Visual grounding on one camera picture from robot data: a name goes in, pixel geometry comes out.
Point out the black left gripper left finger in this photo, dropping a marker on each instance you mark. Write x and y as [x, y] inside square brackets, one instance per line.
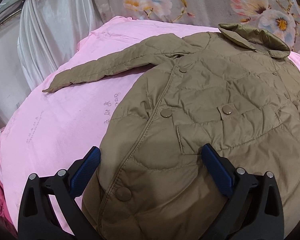
[48, 208]

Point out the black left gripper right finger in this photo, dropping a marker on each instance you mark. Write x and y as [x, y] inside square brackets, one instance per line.
[253, 209]

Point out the olive quilted puffer jacket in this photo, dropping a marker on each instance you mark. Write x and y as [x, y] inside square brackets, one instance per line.
[235, 89]

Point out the pink printed bed sheet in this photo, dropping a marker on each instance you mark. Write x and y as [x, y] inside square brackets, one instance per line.
[51, 130]

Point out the silver satin curtain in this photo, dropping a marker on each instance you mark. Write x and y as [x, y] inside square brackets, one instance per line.
[36, 38]

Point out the grey floral blanket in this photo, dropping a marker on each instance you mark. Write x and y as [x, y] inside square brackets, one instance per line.
[280, 17]

